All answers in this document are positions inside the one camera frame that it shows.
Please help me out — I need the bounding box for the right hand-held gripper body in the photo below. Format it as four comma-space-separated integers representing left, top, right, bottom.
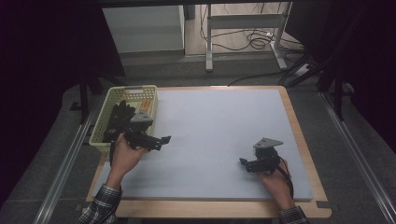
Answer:
252, 136, 285, 175

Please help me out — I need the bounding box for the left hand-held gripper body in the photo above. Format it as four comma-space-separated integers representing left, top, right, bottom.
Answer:
123, 111, 155, 151

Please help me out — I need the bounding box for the black glove with white print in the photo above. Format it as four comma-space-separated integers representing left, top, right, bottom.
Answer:
103, 99, 138, 144

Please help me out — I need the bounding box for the yellow-green plastic basket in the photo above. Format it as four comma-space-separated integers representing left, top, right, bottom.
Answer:
88, 84, 159, 154

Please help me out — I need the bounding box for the person's right hand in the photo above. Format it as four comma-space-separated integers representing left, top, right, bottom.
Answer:
256, 160, 296, 213

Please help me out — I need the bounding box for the person's left hand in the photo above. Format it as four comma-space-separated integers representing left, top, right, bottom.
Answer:
106, 133, 149, 190

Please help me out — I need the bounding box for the grey foam mat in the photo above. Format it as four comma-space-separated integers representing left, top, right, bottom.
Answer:
91, 88, 314, 203

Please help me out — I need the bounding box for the black metal stand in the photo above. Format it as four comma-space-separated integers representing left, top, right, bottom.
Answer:
77, 73, 126, 125
317, 52, 357, 122

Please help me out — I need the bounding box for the white power strip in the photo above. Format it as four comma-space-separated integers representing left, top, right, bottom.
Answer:
294, 63, 311, 77

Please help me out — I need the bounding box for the grey cabinet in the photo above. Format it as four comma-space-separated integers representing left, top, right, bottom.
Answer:
102, 5, 187, 54

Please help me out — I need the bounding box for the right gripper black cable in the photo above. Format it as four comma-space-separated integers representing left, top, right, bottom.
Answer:
277, 156, 295, 200

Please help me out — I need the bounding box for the long black floor cable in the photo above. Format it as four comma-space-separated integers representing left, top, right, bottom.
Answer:
227, 70, 285, 87

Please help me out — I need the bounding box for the metal floor rail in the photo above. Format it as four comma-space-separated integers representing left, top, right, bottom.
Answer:
318, 91, 396, 224
32, 102, 98, 224

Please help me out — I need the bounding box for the tangle of floor cables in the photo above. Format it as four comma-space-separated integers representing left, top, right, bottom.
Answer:
199, 3, 304, 52

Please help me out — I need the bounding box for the white desk frame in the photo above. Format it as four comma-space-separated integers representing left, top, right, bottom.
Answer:
205, 2, 293, 73

